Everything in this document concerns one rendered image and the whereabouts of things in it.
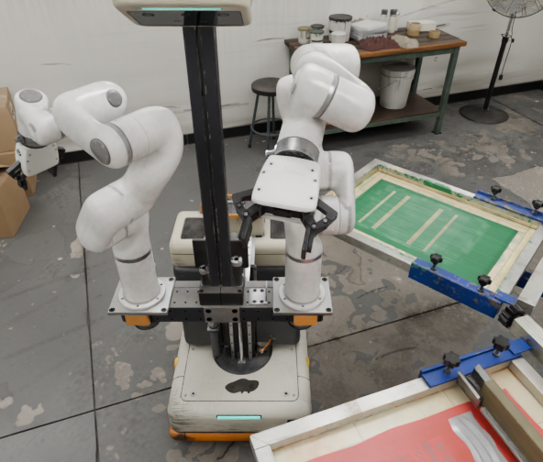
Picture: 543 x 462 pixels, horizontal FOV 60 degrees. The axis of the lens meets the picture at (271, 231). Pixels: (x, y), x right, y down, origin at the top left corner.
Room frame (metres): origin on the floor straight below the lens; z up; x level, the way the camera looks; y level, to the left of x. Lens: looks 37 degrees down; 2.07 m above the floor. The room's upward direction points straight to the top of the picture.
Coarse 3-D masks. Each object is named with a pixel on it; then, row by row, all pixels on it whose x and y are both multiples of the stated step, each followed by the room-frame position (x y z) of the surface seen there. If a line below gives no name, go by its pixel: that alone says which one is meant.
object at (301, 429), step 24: (408, 384) 0.74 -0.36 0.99; (456, 384) 0.76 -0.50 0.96; (528, 384) 0.75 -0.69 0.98; (336, 408) 0.67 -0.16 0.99; (360, 408) 0.67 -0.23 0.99; (384, 408) 0.68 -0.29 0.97; (264, 432) 0.61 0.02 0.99; (288, 432) 0.61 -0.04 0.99; (312, 432) 0.61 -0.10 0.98; (264, 456) 0.54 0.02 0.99
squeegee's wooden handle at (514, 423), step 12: (492, 384) 0.69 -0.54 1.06; (492, 396) 0.67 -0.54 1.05; (504, 396) 0.66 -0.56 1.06; (492, 408) 0.65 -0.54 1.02; (504, 408) 0.63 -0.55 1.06; (516, 408) 0.62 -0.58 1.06; (504, 420) 0.62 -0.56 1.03; (516, 420) 0.60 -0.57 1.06; (516, 432) 0.58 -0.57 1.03; (528, 432) 0.57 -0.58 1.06; (516, 444) 0.57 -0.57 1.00; (528, 444) 0.55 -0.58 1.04; (540, 444) 0.54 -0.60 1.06; (528, 456) 0.54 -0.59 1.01; (540, 456) 0.52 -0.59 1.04
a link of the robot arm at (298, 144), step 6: (288, 138) 0.70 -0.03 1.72; (294, 138) 0.70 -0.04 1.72; (300, 138) 0.70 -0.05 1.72; (282, 144) 0.70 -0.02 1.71; (288, 144) 0.69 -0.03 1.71; (294, 144) 0.69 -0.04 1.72; (300, 144) 0.69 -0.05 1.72; (306, 144) 0.69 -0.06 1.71; (312, 144) 0.70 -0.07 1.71; (270, 150) 0.71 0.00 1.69; (276, 150) 0.70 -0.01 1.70; (282, 150) 0.68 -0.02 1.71; (300, 150) 0.68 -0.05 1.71; (306, 150) 0.68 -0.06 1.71; (312, 150) 0.69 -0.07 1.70; (312, 156) 0.68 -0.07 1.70; (318, 156) 0.70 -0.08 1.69
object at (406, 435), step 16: (512, 400) 0.71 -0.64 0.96; (432, 416) 0.67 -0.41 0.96; (448, 416) 0.67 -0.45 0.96; (480, 416) 0.67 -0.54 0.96; (528, 416) 0.67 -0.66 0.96; (384, 432) 0.62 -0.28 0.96; (400, 432) 0.62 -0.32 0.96; (416, 432) 0.62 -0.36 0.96; (432, 432) 0.62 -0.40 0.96; (448, 432) 0.62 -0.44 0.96; (496, 432) 0.62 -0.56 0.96; (352, 448) 0.58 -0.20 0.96; (368, 448) 0.58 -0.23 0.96; (384, 448) 0.58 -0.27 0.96; (400, 448) 0.58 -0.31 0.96; (464, 448) 0.58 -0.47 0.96
